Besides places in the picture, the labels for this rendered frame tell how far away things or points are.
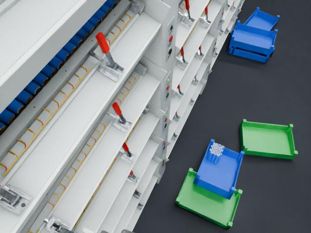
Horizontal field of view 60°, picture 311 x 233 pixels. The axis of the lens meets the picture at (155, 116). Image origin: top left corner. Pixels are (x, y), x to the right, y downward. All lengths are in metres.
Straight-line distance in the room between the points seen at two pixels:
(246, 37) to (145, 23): 1.69
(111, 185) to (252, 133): 1.17
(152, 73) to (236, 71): 1.38
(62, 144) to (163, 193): 1.15
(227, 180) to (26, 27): 1.37
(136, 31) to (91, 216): 0.51
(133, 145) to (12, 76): 0.62
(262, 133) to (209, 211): 0.61
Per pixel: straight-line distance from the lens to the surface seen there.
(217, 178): 1.55
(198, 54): 1.37
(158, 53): 0.70
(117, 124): 0.67
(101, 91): 0.50
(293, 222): 1.68
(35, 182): 0.45
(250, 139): 1.78
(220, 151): 1.60
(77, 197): 0.63
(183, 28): 0.92
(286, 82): 2.16
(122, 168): 0.84
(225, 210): 1.57
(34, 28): 0.33
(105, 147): 0.66
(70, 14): 0.34
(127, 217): 1.21
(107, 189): 0.82
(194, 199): 1.56
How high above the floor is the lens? 1.49
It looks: 57 degrees down
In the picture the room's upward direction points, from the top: straight up
